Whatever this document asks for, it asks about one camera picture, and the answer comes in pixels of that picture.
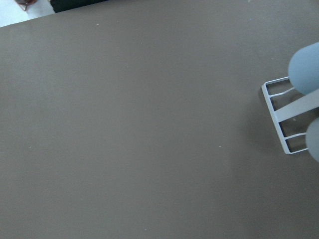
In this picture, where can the light blue plastic cup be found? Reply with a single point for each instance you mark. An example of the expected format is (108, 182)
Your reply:
(303, 69)

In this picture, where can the grey plastic cup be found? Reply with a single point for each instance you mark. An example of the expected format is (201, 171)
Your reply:
(312, 139)

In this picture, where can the white wire cup rack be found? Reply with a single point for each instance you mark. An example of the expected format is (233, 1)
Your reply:
(293, 109)

